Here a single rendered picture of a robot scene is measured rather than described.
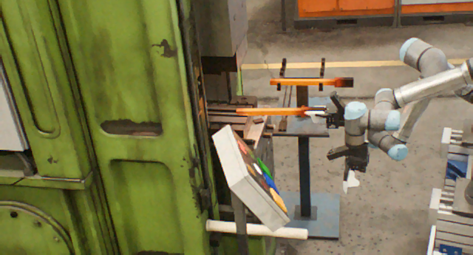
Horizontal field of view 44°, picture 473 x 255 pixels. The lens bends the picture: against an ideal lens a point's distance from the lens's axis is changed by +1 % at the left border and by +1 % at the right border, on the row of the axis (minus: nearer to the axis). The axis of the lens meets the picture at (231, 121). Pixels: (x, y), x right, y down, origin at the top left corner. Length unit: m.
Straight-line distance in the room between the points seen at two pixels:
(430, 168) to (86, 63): 2.52
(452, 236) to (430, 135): 1.88
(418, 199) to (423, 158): 0.45
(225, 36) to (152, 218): 0.92
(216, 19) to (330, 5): 3.85
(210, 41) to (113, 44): 0.39
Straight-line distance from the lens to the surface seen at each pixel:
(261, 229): 2.59
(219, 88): 2.94
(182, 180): 2.45
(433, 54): 2.53
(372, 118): 2.14
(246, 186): 1.99
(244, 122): 2.65
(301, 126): 3.09
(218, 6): 2.31
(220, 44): 2.37
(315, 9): 6.12
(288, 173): 3.97
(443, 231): 2.61
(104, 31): 2.29
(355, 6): 6.12
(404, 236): 3.53
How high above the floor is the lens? 2.37
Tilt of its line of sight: 31 degrees down
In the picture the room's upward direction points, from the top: 6 degrees counter-clockwise
